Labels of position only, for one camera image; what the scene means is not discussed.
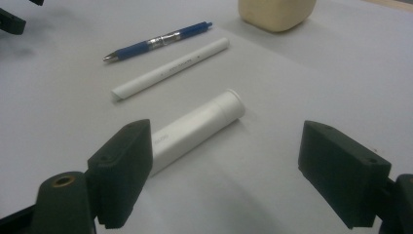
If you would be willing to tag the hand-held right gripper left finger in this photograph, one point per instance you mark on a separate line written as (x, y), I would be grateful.
(121, 169)

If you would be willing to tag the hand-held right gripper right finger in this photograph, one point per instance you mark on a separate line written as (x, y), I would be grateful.
(341, 172)

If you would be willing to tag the thick white tube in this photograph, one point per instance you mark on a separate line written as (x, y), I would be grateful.
(195, 128)

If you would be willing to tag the blue click pen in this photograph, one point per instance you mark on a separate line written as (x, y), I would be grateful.
(162, 40)

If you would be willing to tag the slim white tube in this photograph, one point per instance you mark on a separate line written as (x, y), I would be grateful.
(168, 69)

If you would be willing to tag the cream plastic container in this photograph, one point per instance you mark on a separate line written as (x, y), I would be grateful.
(276, 13)

